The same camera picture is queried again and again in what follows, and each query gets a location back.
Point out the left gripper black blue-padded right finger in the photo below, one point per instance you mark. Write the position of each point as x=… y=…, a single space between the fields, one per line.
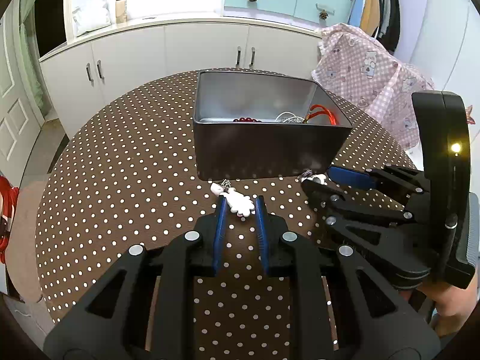
x=340 y=306

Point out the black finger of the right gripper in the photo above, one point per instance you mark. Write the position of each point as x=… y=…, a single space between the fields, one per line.
x=324 y=196

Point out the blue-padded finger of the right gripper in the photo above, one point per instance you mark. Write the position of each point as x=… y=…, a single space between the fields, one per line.
x=344 y=176

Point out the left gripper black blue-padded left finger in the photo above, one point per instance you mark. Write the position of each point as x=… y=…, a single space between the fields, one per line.
x=142 y=306

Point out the white bear charm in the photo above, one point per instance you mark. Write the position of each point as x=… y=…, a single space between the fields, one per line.
x=318 y=178

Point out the pink white charm keychain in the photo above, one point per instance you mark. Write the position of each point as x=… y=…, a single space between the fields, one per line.
x=241 y=205

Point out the person's hand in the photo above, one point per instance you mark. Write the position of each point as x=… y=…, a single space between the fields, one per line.
x=453 y=305

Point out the dark grey storage box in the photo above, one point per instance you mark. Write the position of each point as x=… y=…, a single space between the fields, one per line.
x=249 y=125

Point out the brown polka dot tablecloth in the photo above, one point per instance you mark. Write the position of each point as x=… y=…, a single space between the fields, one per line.
x=129 y=177

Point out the hanging clothes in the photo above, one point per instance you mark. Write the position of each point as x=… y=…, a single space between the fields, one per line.
x=380 y=19

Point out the red cartoon poster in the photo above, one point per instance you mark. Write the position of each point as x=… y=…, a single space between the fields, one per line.
x=8 y=204

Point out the white panel door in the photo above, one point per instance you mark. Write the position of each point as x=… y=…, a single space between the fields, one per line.
x=19 y=126

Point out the white low cabinet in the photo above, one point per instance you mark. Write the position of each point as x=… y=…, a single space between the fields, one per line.
x=86 y=75

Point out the brown paper package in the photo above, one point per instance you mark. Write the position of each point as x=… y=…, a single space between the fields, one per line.
x=121 y=15

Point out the white plastic bag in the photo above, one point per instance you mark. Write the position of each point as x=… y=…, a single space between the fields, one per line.
x=89 y=16

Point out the pink butterfly wall sticker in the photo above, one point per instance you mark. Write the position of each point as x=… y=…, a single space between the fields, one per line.
x=469 y=117

